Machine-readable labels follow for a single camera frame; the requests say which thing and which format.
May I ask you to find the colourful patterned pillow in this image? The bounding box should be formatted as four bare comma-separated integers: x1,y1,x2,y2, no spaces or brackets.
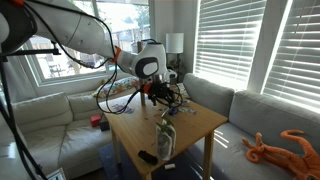
92,77,139,98

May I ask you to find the red box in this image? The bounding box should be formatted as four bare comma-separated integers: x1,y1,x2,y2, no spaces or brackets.
90,114,102,127

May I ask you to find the orange plush octopus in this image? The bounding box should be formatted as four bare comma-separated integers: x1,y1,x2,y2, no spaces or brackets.
242,130,320,180

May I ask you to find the small blue toy car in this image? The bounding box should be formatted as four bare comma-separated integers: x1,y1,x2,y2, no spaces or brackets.
168,108,178,116

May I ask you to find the wooden table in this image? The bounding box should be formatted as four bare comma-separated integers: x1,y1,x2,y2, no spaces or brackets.
100,96,227,180

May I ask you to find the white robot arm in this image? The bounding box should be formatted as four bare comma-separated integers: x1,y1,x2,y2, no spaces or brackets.
0,0,174,103

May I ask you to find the white leather sofa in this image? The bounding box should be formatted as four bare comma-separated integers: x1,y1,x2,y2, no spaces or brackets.
12,92,112,179

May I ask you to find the dark blue floor rug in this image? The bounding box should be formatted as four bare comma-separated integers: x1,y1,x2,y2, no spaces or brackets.
99,144,202,180

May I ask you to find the white floor lamp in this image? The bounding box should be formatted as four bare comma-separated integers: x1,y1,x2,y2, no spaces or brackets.
166,33,184,76

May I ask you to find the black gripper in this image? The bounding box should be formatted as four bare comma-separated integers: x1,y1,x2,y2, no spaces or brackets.
146,83,174,104

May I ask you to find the white eraser block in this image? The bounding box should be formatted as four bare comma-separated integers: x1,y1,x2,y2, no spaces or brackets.
165,164,176,170

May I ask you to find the black toy car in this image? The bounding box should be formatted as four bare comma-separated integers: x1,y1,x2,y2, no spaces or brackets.
138,150,158,165

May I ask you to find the grey fabric sofa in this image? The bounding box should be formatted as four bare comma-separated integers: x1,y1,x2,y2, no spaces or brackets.
183,73,320,180

